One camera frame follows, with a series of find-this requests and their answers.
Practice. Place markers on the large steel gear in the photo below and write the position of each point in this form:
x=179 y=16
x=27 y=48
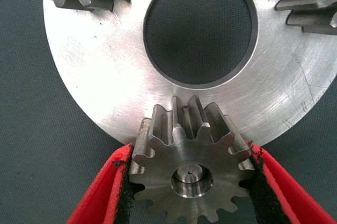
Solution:
x=163 y=161

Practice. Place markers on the round metal plate with hole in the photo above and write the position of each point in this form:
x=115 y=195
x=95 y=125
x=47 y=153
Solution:
x=105 y=63

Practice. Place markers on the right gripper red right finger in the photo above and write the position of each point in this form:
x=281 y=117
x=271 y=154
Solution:
x=284 y=195

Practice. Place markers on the dark grey table cloth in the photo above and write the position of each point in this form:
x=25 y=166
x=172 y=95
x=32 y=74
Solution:
x=26 y=103

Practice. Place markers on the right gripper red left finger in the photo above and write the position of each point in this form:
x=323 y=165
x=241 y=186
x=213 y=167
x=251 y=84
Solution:
x=100 y=195

